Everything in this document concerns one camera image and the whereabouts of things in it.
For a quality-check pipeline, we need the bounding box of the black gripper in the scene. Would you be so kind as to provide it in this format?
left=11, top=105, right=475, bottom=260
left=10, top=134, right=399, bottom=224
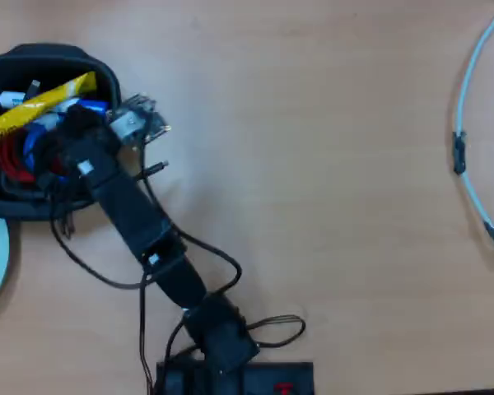
left=56, top=104, right=132, bottom=191

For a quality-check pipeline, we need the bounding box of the yellow instant coffee stick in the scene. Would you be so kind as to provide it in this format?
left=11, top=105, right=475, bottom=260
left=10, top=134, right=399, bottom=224
left=0, top=71, right=99, bottom=146

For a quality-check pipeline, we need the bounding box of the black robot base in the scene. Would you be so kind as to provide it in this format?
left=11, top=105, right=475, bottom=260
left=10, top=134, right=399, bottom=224
left=155, top=360, right=316, bottom=395

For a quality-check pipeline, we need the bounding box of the white marker with blue cap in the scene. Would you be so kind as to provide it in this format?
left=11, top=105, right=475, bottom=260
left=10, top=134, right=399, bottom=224
left=0, top=91, right=110, bottom=117

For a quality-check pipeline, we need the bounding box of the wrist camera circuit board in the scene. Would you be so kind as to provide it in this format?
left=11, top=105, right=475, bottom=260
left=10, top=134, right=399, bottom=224
left=108, top=93, right=173, bottom=146

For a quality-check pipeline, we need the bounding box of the blue coiled cable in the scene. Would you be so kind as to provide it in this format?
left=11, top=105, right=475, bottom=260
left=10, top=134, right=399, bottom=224
left=21, top=121, right=61, bottom=168

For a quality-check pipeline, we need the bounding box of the black usb cable with plug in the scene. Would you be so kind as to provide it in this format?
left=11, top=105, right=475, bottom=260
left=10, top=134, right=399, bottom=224
left=137, top=160, right=170, bottom=179

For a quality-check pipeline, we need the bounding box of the red coiled cable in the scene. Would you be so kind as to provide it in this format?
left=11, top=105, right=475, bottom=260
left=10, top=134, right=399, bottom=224
left=0, top=135, right=67, bottom=184

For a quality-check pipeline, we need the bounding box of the black cable with silver plug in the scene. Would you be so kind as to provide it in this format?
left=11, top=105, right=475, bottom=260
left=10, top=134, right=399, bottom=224
left=23, top=78, right=42, bottom=100

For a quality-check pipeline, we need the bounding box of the thick black camera cable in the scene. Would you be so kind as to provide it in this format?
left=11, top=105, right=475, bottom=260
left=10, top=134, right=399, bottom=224
left=138, top=142, right=244, bottom=297

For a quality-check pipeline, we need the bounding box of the thin black wire loop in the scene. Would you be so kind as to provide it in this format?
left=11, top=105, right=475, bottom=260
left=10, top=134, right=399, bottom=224
left=245, top=314, right=307, bottom=350

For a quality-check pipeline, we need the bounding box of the white curved cable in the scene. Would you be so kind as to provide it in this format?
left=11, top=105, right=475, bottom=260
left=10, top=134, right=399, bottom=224
left=454, top=2, right=494, bottom=258

